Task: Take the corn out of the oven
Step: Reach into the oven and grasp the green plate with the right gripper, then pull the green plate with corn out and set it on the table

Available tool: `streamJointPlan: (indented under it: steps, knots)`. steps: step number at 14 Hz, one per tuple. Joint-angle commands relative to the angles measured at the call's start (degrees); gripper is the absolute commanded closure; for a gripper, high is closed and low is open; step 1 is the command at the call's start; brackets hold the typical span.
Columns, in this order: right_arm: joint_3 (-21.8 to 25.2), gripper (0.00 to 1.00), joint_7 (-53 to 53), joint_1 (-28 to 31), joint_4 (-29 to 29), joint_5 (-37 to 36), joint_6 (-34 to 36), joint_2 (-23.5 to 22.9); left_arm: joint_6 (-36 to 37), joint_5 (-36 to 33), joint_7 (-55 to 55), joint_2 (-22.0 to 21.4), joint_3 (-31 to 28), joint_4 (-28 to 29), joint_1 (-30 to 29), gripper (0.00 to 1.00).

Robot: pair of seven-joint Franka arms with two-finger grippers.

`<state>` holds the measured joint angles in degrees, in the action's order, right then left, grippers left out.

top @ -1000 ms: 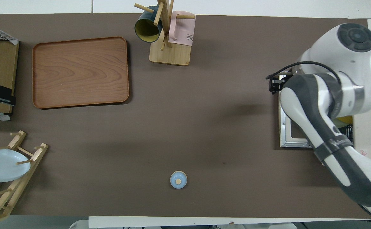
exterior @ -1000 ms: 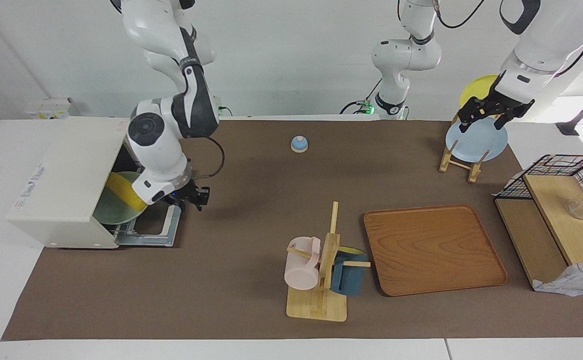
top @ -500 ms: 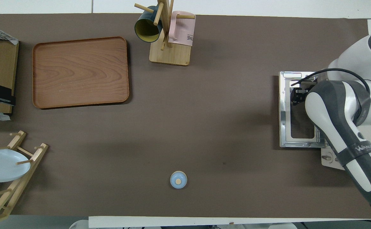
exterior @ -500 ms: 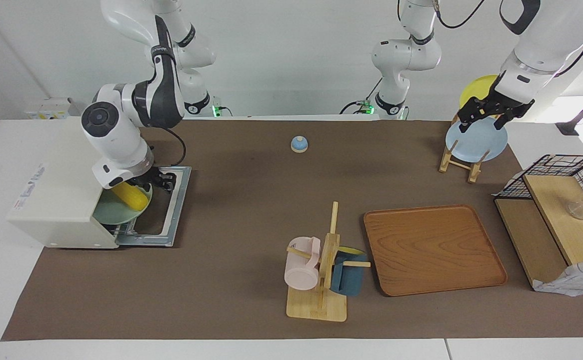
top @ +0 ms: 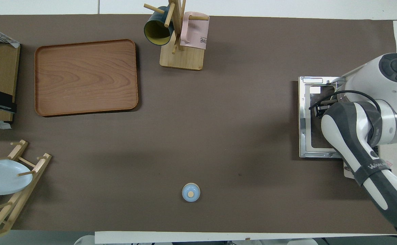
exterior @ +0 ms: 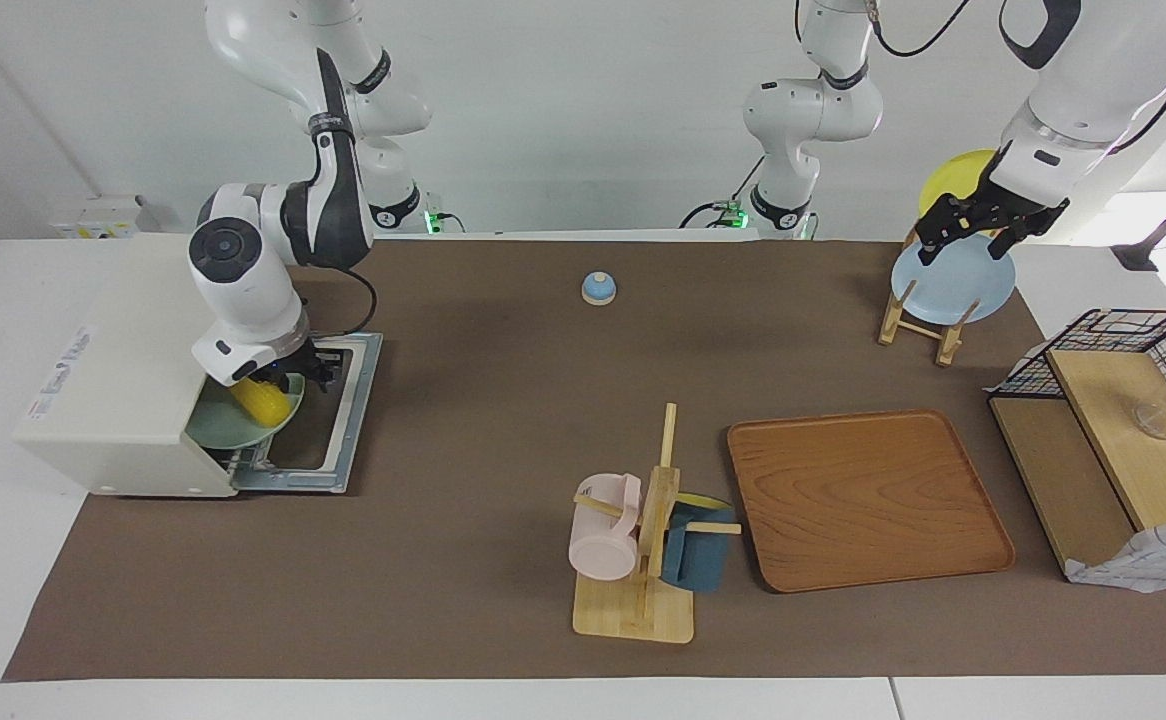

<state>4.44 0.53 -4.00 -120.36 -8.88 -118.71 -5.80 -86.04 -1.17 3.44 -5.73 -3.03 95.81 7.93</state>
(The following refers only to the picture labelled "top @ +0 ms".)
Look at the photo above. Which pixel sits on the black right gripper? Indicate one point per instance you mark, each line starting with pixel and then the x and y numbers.
pixel 329 108

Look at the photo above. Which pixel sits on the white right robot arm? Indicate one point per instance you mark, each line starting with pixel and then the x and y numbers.
pixel 355 143

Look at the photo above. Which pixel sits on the light blue plate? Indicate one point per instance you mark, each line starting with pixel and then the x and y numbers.
pixel 1 177

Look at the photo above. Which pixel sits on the brown wooden tray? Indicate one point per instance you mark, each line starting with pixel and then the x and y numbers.
pixel 86 78

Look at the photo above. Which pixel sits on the brown table mat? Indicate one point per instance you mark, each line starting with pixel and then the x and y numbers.
pixel 219 119

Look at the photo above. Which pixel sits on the wooden plate rack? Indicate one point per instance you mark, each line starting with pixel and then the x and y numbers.
pixel 14 200

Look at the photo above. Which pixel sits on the wooden mug tree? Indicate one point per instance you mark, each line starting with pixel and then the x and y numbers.
pixel 183 59

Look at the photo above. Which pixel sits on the pink mug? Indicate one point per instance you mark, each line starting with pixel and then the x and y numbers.
pixel 195 34

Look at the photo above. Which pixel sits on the blue bell with wooden knob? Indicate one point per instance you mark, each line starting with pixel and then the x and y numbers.
pixel 191 192

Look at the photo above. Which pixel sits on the dark blue mug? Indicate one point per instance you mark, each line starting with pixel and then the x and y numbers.
pixel 156 32

